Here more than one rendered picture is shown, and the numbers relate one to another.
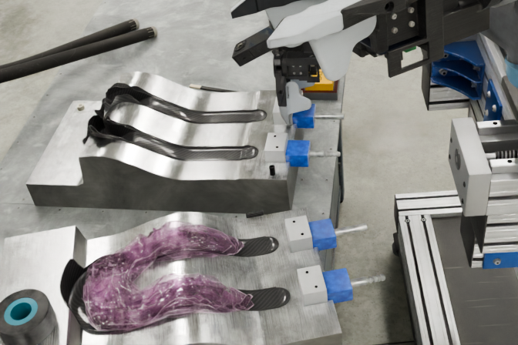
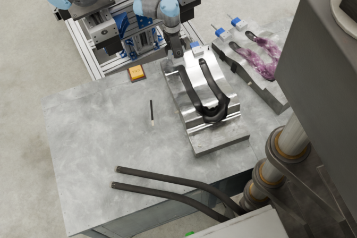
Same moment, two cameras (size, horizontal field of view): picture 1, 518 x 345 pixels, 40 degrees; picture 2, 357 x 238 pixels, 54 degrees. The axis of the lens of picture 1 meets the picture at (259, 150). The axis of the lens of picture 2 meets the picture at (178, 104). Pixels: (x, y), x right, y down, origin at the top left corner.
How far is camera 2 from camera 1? 1.83 m
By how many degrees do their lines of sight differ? 65
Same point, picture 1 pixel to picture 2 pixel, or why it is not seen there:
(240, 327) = (264, 34)
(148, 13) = (95, 188)
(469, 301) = not seen: hidden behind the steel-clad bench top
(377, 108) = (20, 166)
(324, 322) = (249, 20)
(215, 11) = (85, 151)
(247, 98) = (171, 76)
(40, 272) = not seen: hidden behind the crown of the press
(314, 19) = not seen: outside the picture
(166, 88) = (184, 102)
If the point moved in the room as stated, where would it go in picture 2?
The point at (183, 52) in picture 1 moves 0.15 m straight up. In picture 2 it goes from (127, 144) to (121, 133)
